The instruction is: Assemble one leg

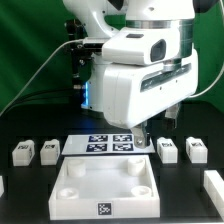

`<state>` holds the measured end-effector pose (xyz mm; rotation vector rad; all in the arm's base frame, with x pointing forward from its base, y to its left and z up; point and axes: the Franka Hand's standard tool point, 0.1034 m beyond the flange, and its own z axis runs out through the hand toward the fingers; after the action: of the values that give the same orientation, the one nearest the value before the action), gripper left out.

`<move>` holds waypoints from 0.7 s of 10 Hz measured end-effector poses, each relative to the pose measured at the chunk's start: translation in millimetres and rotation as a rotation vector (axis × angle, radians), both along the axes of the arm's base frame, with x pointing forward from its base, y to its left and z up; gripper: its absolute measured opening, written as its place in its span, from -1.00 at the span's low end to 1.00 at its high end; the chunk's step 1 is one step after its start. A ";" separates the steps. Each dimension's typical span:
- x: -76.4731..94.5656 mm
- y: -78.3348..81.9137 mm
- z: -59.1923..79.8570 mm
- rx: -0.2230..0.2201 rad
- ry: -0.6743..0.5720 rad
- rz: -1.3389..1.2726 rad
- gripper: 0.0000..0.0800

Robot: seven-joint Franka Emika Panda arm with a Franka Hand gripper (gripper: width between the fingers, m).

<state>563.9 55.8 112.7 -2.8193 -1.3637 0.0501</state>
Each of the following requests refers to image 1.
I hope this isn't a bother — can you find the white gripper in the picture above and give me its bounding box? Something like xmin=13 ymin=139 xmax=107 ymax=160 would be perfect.
xmin=103 ymin=50 xmax=198 ymax=148

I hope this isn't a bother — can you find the white square tabletop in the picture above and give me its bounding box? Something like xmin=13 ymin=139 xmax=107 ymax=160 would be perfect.
xmin=49 ymin=155 xmax=160 ymax=220

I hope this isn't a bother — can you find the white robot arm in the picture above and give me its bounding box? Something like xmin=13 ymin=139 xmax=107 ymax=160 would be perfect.
xmin=63 ymin=0 xmax=221 ymax=148

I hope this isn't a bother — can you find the white sheet with markers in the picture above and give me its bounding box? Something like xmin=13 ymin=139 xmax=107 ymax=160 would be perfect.
xmin=62 ymin=134 xmax=155 ymax=155

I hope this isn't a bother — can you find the white obstacle block right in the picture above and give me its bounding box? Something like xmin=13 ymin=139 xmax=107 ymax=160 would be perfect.
xmin=203 ymin=170 xmax=224 ymax=221

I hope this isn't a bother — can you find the white obstacle block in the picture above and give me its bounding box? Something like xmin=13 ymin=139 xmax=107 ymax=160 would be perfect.
xmin=0 ymin=176 xmax=4 ymax=197
xmin=203 ymin=170 xmax=224 ymax=221

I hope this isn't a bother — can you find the white obstacle block left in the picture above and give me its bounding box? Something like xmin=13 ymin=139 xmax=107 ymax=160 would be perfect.
xmin=0 ymin=176 xmax=4 ymax=197

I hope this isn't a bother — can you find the white cable right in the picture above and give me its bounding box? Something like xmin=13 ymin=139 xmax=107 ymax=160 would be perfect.
xmin=190 ymin=63 xmax=224 ymax=100

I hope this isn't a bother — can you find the black camera stand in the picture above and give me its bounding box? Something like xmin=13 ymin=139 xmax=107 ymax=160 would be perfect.
xmin=64 ymin=19 xmax=94 ymax=101

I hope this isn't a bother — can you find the grey cable left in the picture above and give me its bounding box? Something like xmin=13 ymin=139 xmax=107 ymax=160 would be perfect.
xmin=0 ymin=39 xmax=84 ymax=117

